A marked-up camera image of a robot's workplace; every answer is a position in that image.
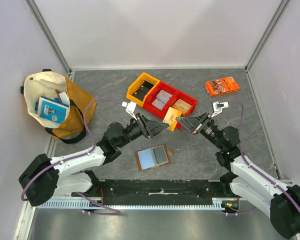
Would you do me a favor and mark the gold card stack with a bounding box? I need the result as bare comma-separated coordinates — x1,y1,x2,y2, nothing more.
172,99,192,115

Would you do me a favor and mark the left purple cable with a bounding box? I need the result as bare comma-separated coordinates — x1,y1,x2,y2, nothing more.
20,98,128,216

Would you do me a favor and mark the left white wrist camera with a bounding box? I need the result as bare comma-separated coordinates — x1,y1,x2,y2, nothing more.
121,101,137,120

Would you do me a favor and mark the silver card stack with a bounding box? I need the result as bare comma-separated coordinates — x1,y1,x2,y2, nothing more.
152,90,172,110

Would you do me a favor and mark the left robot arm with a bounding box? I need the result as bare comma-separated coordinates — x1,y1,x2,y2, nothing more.
18,113,169,207

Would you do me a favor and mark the black card stack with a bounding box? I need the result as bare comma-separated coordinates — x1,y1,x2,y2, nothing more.
132,80,154,101

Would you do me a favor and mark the blue and white booklet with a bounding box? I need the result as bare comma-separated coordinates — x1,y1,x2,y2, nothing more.
37,96,70,124

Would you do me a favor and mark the red bin with silver cards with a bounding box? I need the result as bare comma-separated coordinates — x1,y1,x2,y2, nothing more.
143,81,177,119

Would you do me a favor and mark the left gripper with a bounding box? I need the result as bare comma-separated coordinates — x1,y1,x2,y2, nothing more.
117,112,169,148

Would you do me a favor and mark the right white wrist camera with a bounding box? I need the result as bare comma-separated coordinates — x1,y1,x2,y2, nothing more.
211,101,229,118

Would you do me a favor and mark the red bin with gold cards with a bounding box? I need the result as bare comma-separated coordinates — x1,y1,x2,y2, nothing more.
163,91,198,119

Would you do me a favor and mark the yellow plastic bin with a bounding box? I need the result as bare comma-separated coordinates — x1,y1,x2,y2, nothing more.
126,72,160,107

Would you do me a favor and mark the white and tan tote bag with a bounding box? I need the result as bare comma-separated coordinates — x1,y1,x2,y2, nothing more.
20,69,97,144

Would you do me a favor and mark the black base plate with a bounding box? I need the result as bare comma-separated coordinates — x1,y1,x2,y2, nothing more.
83,179,237,199

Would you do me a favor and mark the aluminium frame rail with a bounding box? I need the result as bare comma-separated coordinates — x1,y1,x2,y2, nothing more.
24,178,300,211

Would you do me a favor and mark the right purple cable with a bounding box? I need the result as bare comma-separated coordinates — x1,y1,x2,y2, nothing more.
224,101,300,240

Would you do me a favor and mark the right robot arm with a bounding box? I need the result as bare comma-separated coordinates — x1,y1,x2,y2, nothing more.
177,113,300,240

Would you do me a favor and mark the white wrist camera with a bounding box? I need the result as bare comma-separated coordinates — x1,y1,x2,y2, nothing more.
211,101,229,118
121,101,137,120

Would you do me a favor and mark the brown leather card holder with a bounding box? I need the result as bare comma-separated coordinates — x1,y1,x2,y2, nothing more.
135,144,171,171

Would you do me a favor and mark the orange printed box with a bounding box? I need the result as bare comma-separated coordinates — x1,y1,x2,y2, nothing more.
205,76,240,97

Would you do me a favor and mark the purple cable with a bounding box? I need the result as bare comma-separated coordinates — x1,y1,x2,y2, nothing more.
20,98,128,216
224,101,300,240

